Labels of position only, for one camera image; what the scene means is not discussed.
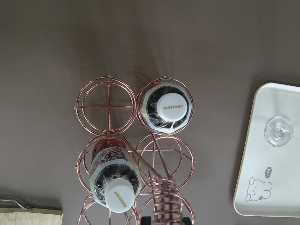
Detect wooden cutting board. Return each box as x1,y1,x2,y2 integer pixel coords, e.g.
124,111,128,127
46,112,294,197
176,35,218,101
0,195,63,225

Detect cream serving tray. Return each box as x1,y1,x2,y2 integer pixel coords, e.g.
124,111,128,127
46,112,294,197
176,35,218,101
233,82,300,218

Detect tea bottle white cap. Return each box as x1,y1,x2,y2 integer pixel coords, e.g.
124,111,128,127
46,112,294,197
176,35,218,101
90,138,142,213
137,78,194,135

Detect copper wire bottle basket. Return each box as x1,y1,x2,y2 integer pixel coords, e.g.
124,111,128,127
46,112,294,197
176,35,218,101
75,76,195,225

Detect clear wine glass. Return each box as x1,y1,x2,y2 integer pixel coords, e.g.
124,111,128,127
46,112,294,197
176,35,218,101
264,116,300,147

